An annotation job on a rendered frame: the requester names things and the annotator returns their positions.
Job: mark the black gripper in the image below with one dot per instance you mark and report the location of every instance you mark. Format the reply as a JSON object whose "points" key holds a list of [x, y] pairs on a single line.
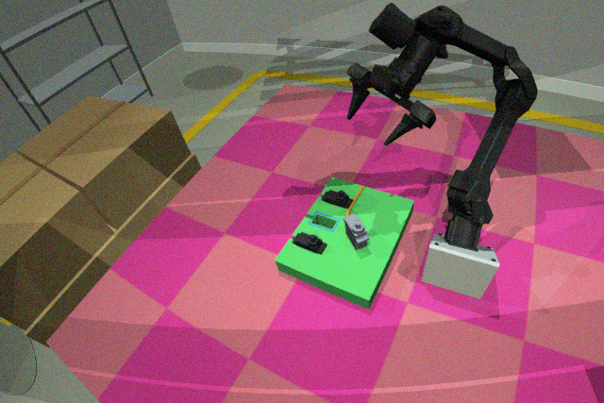
{"points": [[420, 114]]}

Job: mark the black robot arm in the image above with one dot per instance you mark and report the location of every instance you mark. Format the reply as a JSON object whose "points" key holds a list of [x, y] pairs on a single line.
{"points": [[426, 37]]}

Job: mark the green flat deck plate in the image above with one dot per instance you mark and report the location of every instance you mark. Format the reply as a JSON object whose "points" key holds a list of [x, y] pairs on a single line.
{"points": [[321, 254]]}

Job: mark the grey micro servo with orange cable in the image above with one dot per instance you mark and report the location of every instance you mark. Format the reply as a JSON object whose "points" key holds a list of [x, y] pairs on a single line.
{"points": [[354, 228]]}

